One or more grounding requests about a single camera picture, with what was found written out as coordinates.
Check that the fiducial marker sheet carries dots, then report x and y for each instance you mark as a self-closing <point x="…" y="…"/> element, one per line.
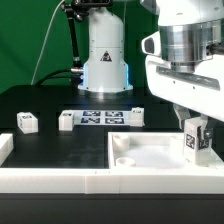
<point x="101" y="117"/>

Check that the white square tabletop part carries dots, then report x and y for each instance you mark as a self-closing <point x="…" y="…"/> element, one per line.
<point x="154" y="150"/>

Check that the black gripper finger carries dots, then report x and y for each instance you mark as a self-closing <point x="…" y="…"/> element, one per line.
<point x="205" y="131"/>
<point x="182" y="114"/>

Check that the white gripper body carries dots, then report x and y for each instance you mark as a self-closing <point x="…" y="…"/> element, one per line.
<point x="201" y="91"/>

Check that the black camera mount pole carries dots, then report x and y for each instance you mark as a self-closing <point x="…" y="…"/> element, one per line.
<point x="74" y="13"/>

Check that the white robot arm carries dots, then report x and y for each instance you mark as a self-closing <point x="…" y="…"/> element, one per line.
<point x="184" y="59"/>

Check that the white U-shaped obstacle fence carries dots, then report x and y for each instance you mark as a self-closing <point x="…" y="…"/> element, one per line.
<point x="194" y="179"/>

